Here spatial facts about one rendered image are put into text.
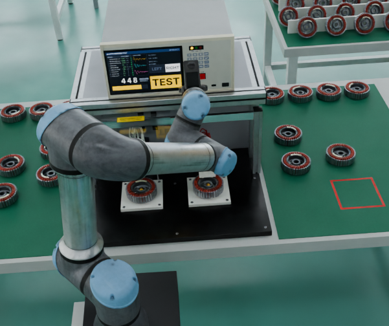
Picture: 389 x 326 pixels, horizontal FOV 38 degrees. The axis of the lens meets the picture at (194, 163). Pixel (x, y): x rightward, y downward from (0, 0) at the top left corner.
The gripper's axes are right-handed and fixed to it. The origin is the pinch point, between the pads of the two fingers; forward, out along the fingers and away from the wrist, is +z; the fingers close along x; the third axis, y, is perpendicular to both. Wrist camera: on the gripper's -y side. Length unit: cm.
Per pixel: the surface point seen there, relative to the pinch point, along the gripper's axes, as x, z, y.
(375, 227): 59, -6, 51
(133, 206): -23.7, 6.1, 42.0
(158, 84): -11.5, 7.7, -0.3
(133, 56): -18.8, 3.0, -10.4
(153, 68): -12.5, 5.1, -5.8
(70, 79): -88, 249, 15
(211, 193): 4.3, 5.7, 39.1
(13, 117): -79, 64, 15
